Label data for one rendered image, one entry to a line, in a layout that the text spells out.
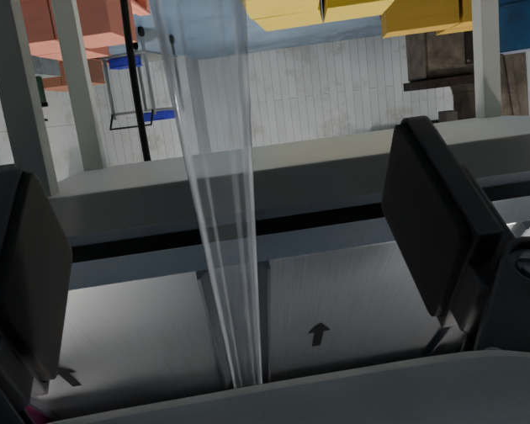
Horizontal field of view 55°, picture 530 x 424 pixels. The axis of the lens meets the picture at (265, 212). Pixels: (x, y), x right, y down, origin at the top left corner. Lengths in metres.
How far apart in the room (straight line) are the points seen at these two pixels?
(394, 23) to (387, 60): 4.88
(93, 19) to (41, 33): 0.33
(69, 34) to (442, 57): 5.51
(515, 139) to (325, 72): 8.73
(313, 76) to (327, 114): 0.72
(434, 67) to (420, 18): 1.58
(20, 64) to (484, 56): 0.68
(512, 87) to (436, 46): 0.98
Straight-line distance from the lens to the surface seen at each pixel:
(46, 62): 5.45
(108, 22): 3.34
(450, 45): 6.18
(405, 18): 4.58
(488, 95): 0.93
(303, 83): 9.30
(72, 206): 0.55
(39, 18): 3.49
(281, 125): 9.31
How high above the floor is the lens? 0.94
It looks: 12 degrees up
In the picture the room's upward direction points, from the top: 173 degrees clockwise
